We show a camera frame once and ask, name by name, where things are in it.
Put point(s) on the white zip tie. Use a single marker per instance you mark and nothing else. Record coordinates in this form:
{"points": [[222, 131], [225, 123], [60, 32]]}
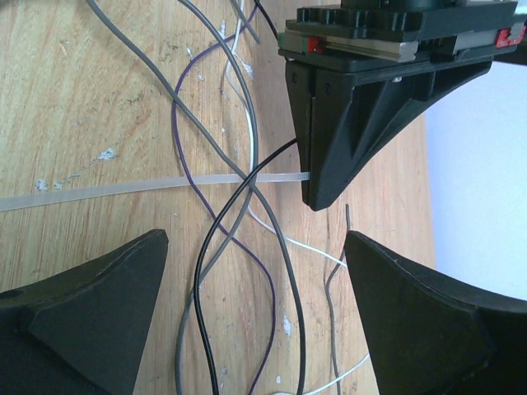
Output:
{"points": [[70, 195]]}

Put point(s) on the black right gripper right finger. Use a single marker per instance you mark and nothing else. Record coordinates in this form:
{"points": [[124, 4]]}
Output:
{"points": [[428, 333]]}

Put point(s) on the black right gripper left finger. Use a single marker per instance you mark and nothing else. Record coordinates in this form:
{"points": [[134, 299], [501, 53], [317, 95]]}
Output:
{"points": [[83, 331]]}

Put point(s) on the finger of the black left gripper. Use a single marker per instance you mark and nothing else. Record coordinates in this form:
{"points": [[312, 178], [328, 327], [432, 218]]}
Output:
{"points": [[298, 78]]}

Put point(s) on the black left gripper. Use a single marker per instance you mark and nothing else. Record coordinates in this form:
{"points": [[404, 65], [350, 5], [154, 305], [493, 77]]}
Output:
{"points": [[356, 114]]}

